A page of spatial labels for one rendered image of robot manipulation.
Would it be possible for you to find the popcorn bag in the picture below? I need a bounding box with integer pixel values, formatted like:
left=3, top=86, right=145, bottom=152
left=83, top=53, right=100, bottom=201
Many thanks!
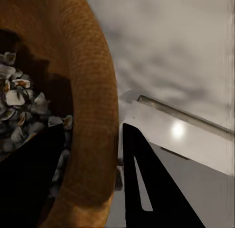
left=0, top=0, right=119, bottom=228

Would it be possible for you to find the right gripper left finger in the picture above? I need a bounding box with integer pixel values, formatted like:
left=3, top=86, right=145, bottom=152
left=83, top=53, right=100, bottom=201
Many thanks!
left=0, top=123, right=66, bottom=228

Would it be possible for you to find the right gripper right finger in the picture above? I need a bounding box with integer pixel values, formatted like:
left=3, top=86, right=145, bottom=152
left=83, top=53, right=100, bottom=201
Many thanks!
left=122, top=123, right=205, bottom=228

